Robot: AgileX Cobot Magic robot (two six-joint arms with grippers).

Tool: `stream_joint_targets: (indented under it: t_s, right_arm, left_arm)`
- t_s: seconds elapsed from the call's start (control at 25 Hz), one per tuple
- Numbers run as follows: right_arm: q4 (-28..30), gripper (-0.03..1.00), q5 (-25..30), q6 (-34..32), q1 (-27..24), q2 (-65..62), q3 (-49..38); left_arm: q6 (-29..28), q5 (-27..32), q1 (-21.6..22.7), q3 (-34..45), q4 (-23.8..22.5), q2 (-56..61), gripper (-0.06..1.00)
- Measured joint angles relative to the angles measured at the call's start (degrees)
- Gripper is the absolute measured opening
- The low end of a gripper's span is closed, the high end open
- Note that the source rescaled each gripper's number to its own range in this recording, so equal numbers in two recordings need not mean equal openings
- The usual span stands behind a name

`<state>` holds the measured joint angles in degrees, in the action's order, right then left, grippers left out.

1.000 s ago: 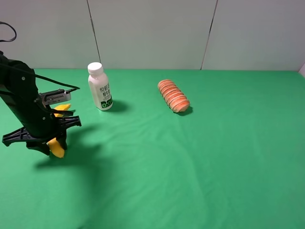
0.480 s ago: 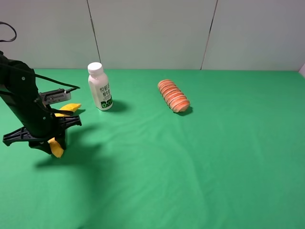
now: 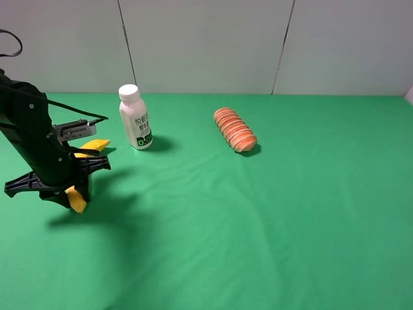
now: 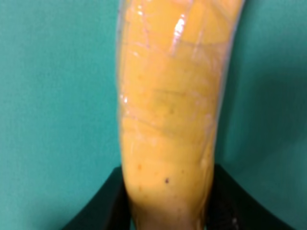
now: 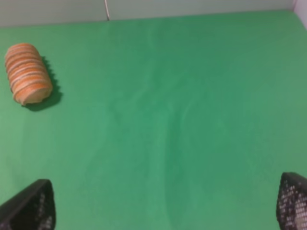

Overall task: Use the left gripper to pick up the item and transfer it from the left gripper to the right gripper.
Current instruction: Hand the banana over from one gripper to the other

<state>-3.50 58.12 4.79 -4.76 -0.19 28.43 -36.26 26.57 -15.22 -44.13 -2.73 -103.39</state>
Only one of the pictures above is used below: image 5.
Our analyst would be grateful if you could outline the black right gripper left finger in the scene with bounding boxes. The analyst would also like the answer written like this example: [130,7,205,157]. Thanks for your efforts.
[0,179,56,230]

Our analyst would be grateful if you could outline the green table cloth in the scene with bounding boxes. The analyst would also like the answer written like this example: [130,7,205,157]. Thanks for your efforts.
[0,11,307,230]

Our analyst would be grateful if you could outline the orange striped bread roll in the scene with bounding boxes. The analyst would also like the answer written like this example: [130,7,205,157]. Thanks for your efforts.
[4,43,53,106]

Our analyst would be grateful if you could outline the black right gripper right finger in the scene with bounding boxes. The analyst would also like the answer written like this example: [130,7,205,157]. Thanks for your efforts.
[276,172,307,230]

